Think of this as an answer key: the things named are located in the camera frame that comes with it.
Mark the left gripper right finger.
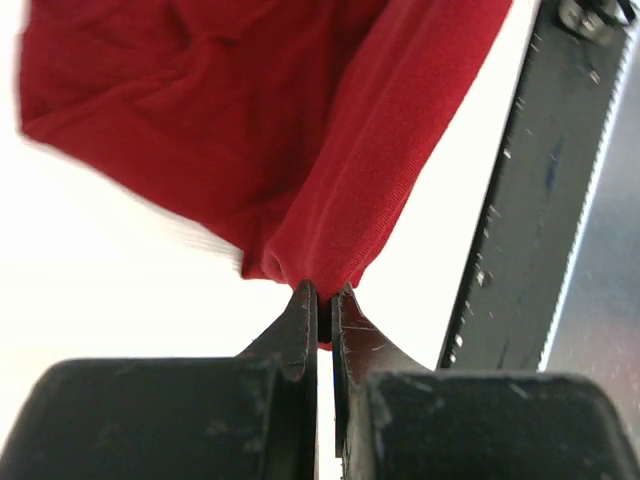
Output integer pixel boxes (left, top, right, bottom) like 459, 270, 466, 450
331, 288, 639, 479

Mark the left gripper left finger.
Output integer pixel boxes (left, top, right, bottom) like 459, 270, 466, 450
9, 281, 318, 480

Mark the dark red t shirt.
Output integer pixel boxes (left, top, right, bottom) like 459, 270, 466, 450
17, 0, 516, 296

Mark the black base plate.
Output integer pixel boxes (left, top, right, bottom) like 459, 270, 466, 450
438, 1, 633, 370

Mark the grey slotted cable duct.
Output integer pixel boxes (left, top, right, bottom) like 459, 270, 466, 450
536, 31, 639, 372

